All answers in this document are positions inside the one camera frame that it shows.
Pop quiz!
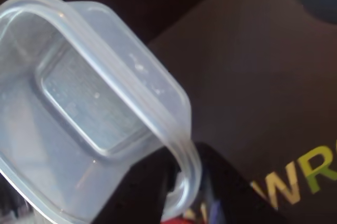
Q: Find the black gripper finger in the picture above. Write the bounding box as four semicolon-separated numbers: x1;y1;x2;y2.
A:
92;152;175;224
197;142;287;224

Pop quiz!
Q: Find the clear plastic food container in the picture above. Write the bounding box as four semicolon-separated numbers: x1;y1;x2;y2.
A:
0;0;200;224

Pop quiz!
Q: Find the dark grey NOWROBO mat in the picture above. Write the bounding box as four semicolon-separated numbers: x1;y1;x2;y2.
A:
146;0;337;224

